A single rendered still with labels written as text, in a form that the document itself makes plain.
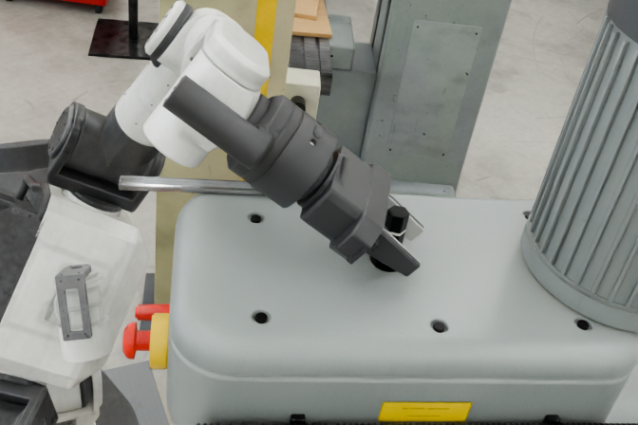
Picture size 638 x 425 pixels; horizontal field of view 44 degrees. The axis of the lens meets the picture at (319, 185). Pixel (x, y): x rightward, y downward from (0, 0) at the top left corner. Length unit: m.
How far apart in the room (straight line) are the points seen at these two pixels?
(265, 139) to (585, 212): 0.31
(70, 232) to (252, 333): 0.51
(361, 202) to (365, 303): 0.10
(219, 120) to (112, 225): 0.54
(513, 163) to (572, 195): 3.89
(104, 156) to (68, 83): 3.69
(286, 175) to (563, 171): 0.27
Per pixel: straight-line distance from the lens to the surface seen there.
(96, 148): 1.17
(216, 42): 0.73
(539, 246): 0.86
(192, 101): 0.69
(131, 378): 2.63
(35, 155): 1.55
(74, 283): 1.07
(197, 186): 0.88
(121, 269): 1.21
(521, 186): 4.52
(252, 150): 0.70
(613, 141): 0.76
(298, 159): 0.73
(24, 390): 1.26
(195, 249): 0.81
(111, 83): 4.87
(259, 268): 0.79
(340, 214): 0.75
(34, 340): 1.21
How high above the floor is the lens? 2.43
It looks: 36 degrees down
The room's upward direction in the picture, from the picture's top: 9 degrees clockwise
